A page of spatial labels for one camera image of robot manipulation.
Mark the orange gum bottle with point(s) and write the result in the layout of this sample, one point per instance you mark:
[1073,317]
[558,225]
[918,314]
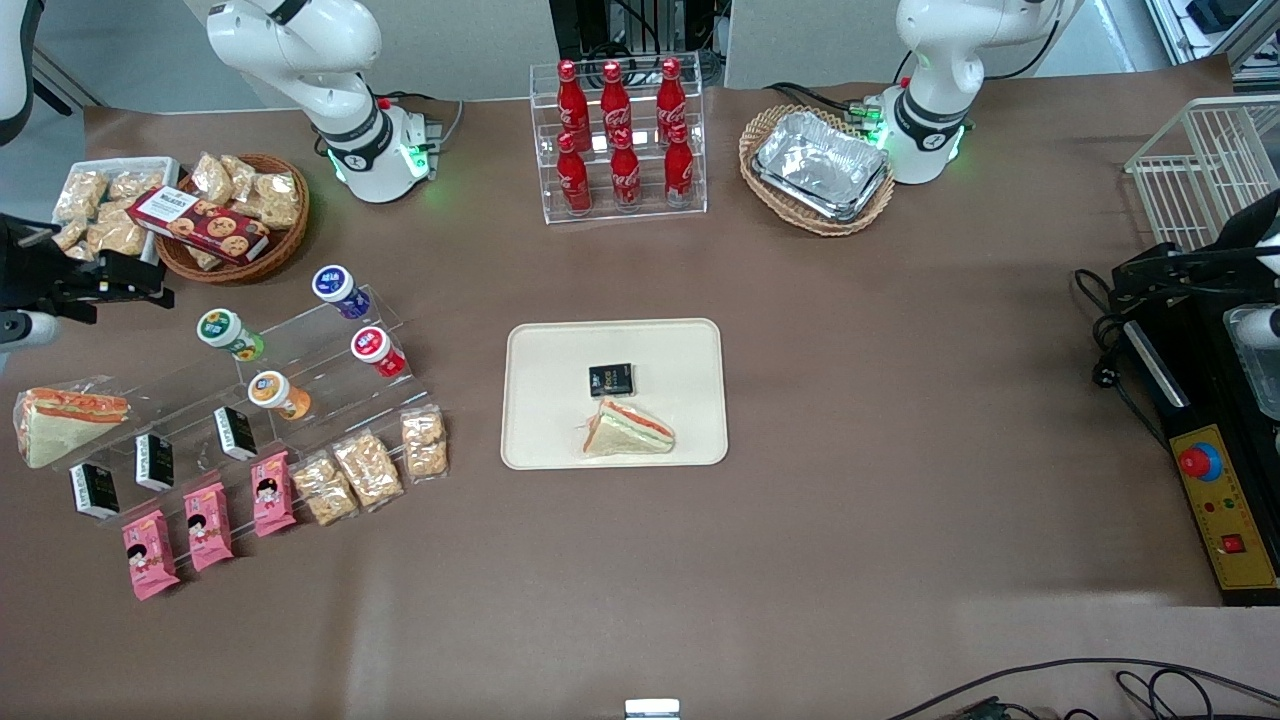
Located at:
[278,393]

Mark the round wicker basket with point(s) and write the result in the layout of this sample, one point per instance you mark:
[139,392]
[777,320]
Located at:
[270,256]

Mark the clear acrylic stepped shelf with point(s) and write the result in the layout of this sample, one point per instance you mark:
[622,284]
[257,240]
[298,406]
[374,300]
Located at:
[315,355]

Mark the clear-wrapped rice crisp pack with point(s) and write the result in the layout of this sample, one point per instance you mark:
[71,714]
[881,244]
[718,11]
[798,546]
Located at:
[118,235]
[323,488]
[210,178]
[80,194]
[242,172]
[205,258]
[424,443]
[367,468]
[135,184]
[278,198]
[70,236]

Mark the purple gum bottle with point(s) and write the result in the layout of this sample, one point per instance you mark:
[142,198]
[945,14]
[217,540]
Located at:
[340,290]

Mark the red cola bottle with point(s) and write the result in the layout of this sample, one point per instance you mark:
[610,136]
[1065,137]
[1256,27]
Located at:
[572,95]
[615,98]
[625,175]
[679,165]
[670,95]
[573,180]

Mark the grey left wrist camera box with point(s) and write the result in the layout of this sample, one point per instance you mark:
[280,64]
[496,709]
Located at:
[1265,328]

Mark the white plastic bin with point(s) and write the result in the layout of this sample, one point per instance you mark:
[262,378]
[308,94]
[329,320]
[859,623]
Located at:
[160,170]

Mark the beige plastic tray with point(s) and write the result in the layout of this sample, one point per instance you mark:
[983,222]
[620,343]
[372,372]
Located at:
[560,400]

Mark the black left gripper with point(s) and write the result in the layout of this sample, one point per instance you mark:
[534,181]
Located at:
[1222,257]

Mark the foil container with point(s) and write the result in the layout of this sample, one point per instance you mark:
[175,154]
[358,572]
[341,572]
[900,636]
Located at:
[1250,385]

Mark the red gum bottle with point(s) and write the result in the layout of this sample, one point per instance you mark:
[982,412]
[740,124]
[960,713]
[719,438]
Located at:
[378,350]

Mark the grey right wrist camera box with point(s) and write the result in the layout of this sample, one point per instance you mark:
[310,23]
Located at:
[25,330]

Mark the small black box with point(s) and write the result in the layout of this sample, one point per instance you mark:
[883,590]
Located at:
[153,460]
[235,432]
[611,380]
[95,490]

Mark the stacked aluminium foil trays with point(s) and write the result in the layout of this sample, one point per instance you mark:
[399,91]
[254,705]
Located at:
[820,165]

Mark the small white device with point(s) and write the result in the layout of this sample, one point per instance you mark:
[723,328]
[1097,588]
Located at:
[652,710]

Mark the oval wicker basket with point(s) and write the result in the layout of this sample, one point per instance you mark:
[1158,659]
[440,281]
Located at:
[748,150]

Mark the green gum bottle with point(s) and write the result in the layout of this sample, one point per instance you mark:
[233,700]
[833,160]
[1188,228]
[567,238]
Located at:
[228,333]

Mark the red cookie box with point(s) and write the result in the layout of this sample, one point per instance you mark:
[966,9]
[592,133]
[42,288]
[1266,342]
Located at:
[200,225]

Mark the clear acrylic bottle rack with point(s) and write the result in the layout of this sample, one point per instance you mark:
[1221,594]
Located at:
[640,216]

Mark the black equipment rack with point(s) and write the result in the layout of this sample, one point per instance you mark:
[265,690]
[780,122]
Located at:
[600,25]

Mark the black sealing machine yellow panel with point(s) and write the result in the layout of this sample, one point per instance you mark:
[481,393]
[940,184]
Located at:
[1225,520]

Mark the pink snack packet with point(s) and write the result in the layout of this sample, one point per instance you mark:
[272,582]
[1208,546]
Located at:
[150,560]
[272,493]
[208,527]

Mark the wrapped triangle sandwich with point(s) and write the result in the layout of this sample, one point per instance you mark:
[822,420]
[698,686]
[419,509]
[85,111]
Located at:
[628,432]
[65,425]

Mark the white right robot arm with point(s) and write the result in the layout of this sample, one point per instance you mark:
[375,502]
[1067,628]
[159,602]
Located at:
[300,50]

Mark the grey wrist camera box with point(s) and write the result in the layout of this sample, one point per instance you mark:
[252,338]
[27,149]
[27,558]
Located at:
[25,330]
[1265,328]

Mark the aluminium frame shelf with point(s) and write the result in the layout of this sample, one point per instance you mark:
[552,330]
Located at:
[1210,20]

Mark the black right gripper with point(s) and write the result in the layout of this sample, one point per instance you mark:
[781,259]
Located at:
[30,270]

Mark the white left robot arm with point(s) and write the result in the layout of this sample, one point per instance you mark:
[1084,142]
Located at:
[940,40]

